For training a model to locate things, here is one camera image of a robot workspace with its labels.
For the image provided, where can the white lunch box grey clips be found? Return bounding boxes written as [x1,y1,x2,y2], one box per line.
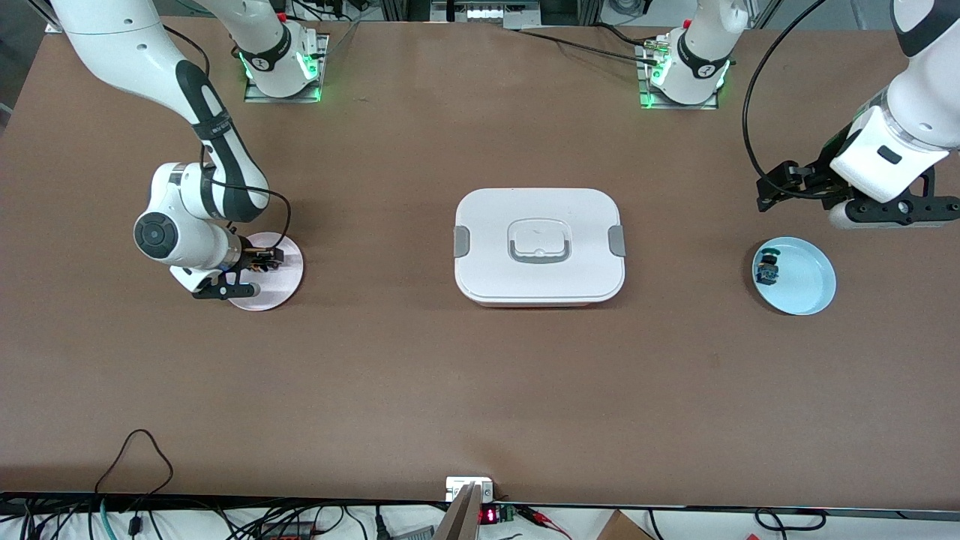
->
[454,187,626,308]

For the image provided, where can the pink round plate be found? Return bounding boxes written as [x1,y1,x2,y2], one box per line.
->
[225,232,305,312]

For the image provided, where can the light blue round plate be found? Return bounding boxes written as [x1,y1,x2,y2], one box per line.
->
[751,236,837,316]

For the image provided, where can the wooden slat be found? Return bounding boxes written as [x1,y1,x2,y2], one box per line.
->
[433,483,482,540]

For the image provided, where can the brown cardboard piece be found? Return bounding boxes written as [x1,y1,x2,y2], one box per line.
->
[596,510,655,540]

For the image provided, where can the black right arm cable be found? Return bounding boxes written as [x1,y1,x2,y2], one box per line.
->
[161,25,293,253]

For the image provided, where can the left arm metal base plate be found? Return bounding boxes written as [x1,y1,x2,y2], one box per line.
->
[637,41,719,111]

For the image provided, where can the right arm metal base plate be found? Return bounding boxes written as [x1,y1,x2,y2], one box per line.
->
[244,34,330,104]

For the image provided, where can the black looped thin cable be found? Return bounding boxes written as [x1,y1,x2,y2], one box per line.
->
[94,428,176,500]

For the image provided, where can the black cable to arm base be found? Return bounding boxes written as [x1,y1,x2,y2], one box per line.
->
[516,27,662,64]

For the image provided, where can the small white metal bracket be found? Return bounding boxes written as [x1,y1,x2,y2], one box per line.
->
[445,477,494,503]

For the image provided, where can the aluminium frame white label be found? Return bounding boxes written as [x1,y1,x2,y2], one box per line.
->
[430,0,542,31]

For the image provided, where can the black flat looped cable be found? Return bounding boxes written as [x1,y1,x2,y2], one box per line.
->
[753,508,828,533]

